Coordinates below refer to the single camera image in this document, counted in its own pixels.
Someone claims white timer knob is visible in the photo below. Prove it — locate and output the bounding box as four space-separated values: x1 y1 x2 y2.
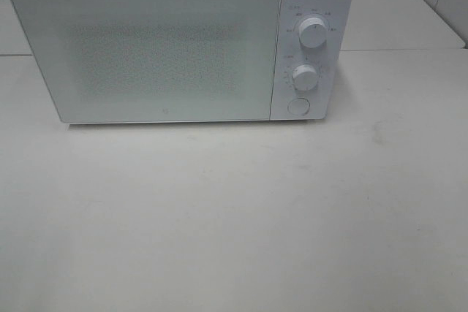
292 64 319 91

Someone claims white upper power knob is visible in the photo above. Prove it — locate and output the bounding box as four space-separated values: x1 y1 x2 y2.
298 16 328 49

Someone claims white microwave door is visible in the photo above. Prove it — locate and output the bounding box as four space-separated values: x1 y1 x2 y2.
12 0 280 123

